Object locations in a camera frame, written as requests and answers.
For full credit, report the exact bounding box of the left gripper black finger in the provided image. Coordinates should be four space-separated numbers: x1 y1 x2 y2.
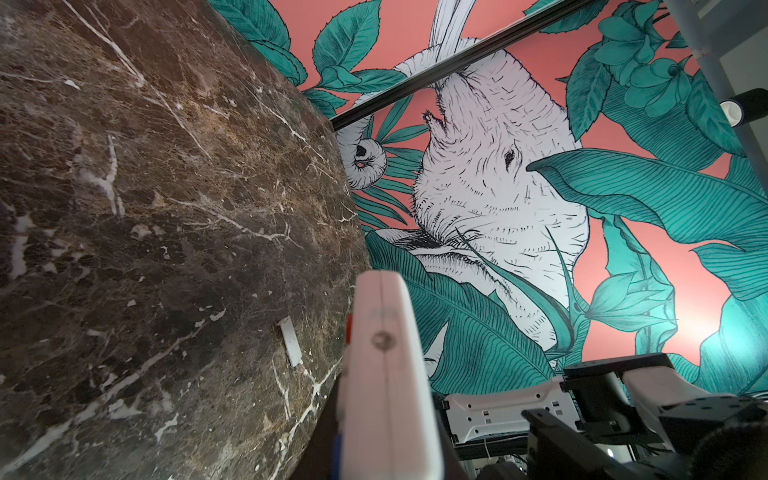
290 378 341 480

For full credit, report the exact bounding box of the white remote control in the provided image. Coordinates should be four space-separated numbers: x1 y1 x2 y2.
332 270 444 479

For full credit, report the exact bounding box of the white battery cover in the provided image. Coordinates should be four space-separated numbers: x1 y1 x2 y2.
278 316 303 368

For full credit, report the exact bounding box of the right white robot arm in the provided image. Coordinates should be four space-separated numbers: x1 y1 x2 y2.
437 353 767 479

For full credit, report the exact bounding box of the black ceiling spotlight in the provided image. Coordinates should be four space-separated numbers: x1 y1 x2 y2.
720 88 768 127

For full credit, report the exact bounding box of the right black frame post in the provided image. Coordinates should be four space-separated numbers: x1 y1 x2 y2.
330 0 594 132

